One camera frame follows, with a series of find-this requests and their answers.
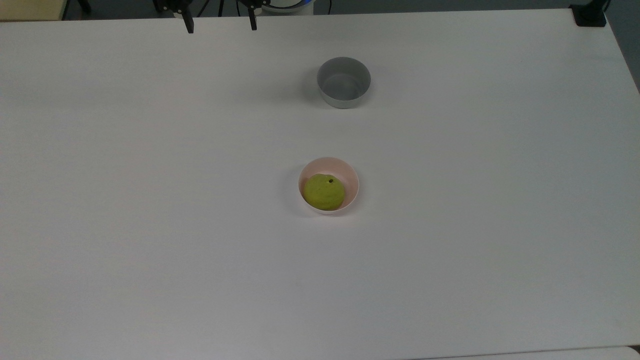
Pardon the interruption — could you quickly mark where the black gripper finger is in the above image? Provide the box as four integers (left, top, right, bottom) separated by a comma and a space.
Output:
152, 0, 195, 35
236, 0, 271, 32

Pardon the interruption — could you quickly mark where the green pear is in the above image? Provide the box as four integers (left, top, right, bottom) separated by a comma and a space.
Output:
303, 173, 346, 211

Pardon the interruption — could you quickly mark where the grey plastic bowl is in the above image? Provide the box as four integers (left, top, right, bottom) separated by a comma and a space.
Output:
316, 56, 372, 109

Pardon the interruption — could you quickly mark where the pink plastic bowl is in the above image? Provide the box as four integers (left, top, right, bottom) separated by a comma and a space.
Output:
298, 157, 360, 216

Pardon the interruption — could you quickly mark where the beige wooden board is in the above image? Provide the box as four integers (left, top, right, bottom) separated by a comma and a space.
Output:
0, 0, 69, 22

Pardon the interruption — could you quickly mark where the black table clamp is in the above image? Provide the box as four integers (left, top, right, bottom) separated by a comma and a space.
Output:
570, 0, 610, 27

